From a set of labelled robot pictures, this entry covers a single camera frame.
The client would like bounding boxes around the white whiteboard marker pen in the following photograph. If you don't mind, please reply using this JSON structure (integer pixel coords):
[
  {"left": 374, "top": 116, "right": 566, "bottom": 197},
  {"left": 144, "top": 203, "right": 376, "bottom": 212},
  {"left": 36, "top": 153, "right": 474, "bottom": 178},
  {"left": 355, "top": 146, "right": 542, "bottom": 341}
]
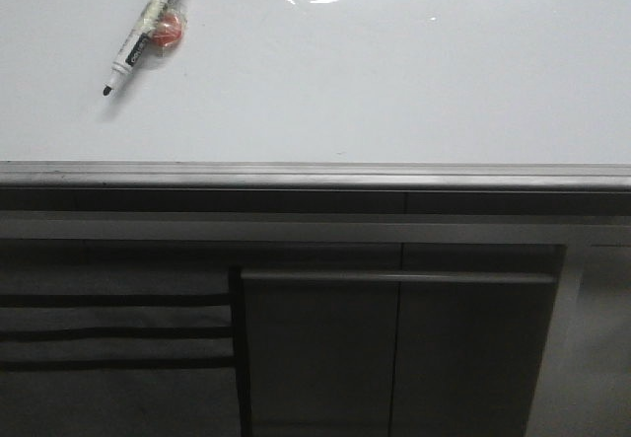
[{"left": 103, "top": 0, "right": 175, "bottom": 97}]

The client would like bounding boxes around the white whiteboard with aluminium frame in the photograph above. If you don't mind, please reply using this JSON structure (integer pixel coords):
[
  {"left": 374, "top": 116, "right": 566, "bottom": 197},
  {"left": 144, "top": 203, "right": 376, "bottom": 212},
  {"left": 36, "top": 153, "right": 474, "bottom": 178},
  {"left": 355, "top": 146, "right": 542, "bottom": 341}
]
[{"left": 1, "top": 0, "right": 630, "bottom": 190}]

